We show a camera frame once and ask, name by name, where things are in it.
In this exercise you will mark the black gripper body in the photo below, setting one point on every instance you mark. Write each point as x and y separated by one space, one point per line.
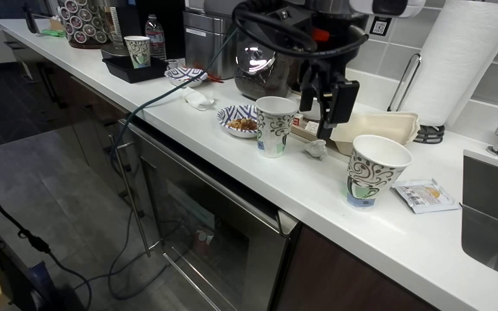
343 102

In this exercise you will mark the patterned paper cup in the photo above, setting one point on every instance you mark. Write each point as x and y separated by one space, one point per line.
372 172
275 122
139 51

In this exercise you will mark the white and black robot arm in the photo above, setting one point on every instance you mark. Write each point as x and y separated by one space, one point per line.
329 17

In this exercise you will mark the black plastic tray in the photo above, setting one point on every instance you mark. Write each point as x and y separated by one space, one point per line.
120 69

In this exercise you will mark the white bowl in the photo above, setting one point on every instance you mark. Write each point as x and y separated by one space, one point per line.
320 114

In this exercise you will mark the crumpled white paper ball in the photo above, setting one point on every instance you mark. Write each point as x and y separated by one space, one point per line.
317 148

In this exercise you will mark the beige takeout container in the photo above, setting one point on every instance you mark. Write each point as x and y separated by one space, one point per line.
381 126

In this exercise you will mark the metal paper towel holder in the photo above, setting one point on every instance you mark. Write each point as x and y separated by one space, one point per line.
405 79

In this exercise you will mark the orange brown snack food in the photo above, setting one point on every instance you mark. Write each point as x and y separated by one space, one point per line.
242 124

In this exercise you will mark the small patterned bowl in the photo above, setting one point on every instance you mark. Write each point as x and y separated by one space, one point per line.
232 112

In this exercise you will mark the round glass lid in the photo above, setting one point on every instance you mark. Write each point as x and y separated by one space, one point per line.
255 60

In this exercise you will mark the flat printed packet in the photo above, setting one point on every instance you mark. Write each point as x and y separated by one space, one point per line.
424 195

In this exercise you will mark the crumpled white tissue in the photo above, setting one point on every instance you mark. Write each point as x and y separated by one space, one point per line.
198 98

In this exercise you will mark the white paper towel roll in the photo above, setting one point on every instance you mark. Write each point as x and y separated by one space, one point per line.
467 57

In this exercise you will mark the stainless steel dishwasher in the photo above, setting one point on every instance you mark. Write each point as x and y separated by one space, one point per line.
220 229

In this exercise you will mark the dark brown base cabinet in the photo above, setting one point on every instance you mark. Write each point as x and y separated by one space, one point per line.
82 114
341 276

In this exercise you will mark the black appliance blue display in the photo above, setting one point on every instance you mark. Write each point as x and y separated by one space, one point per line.
173 27

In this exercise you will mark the stainless steel sink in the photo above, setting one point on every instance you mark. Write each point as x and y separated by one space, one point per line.
493 224

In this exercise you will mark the clear plastic water bottle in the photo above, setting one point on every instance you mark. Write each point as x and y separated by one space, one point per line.
156 36

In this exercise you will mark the green sponge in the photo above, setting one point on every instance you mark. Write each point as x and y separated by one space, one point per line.
52 32

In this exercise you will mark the tall black dispenser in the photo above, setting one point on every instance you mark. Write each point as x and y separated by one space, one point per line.
30 17

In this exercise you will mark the black wall plate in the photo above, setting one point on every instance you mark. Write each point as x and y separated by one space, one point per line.
381 26

